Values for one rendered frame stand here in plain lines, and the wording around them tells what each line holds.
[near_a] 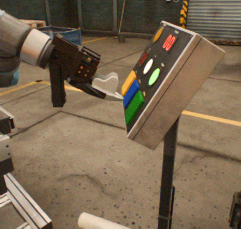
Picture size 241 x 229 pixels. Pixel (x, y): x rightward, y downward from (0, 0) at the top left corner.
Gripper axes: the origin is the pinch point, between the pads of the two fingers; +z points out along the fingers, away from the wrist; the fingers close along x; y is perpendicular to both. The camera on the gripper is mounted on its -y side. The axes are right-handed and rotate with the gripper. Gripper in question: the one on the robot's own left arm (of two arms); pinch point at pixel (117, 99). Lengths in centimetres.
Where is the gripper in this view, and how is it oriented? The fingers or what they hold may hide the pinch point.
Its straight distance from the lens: 60.0
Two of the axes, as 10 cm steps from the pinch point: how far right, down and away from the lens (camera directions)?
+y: 5.0, -8.0, -3.3
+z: 8.6, 4.4, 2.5
